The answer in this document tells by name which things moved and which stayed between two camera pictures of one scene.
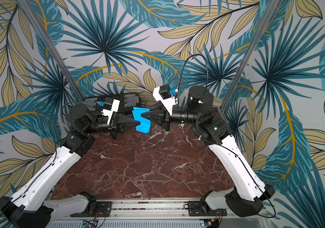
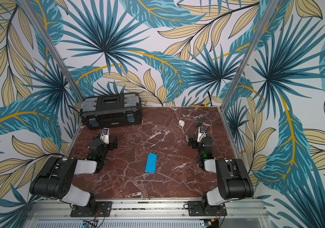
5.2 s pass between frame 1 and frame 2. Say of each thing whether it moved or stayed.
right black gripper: moved
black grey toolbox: stayed
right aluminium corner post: stayed
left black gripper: moved
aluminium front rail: stayed
